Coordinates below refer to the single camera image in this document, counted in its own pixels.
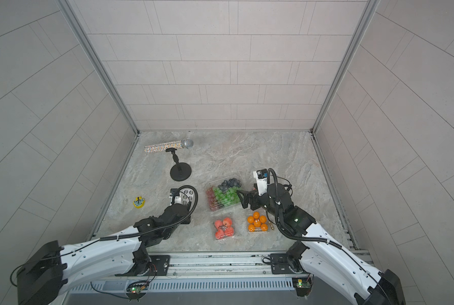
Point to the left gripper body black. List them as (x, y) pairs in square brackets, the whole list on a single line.
[(187, 218)]

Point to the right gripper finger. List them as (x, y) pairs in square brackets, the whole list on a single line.
[(245, 204), (241, 195)]

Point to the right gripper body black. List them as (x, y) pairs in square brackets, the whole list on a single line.
[(252, 200)]

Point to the white sticker sheet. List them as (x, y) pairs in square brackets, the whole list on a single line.
[(185, 197)]

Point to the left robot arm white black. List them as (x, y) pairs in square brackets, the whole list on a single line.
[(54, 269)]

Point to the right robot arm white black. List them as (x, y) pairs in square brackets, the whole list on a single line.
[(317, 253)]

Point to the clear orange fruit box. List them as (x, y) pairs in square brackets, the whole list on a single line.
[(256, 223)]

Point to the clear red fruit box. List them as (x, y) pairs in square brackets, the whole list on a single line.
[(223, 227)]

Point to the clear grape box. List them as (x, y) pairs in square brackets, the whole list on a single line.
[(222, 193)]

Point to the yellow round toy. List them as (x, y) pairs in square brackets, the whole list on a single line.
[(139, 202)]

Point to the black microphone stand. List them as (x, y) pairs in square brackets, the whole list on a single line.
[(180, 171)]

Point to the glitter microphone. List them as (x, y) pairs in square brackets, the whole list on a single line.
[(183, 144)]

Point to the left circuit board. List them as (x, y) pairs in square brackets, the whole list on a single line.
[(136, 290)]

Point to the circuit board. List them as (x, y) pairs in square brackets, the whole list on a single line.
[(136, 290), (303, 286)]

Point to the right circuit board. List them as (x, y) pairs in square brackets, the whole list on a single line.
[(303, 286)]

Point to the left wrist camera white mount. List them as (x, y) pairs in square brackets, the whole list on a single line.
[(174, 198)]

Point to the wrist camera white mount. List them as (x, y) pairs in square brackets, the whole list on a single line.
[(174, 198), (261, 177)]

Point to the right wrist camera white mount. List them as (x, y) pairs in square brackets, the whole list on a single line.
[(261, 177)]

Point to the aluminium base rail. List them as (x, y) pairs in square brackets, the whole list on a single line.
[(216, 264)]

